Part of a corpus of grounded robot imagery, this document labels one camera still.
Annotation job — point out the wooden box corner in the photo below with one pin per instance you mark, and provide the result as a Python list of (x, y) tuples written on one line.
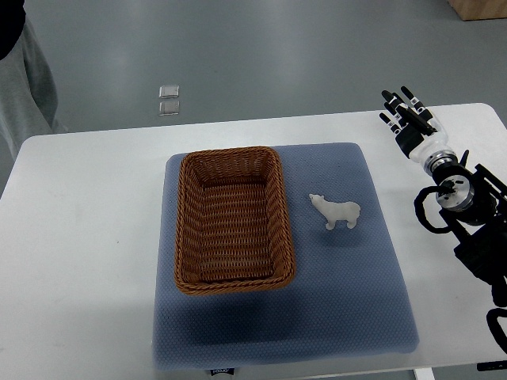
[(478, 10)]

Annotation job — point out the black table control panel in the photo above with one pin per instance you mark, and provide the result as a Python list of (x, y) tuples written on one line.
[(492, 366)]

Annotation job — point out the upper floor socket plate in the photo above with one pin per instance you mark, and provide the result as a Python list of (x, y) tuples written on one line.
[(169, 91)]

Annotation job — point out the brown wicker basket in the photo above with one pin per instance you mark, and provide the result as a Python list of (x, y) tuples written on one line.
[(233, 231)]

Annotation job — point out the floor socket plate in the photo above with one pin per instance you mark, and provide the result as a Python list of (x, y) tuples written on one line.
[(169, 91), (169, 108)]

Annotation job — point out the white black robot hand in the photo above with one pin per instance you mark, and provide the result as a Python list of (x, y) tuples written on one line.
[(418, 133)]

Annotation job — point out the person in grey trousers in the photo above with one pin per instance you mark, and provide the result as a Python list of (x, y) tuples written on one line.
[(29, 98)]

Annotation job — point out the lower floor socket plate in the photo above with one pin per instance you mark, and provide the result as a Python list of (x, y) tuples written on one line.
[(169, 108)]

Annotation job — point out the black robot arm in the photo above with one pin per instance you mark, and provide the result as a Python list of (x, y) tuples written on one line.
[(473, 206)]

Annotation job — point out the white bear figurine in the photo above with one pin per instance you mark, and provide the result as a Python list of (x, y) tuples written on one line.
[(335, 212)]

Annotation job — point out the blue-grey table mat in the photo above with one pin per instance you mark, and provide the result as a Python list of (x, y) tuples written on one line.
[(348, 297)]

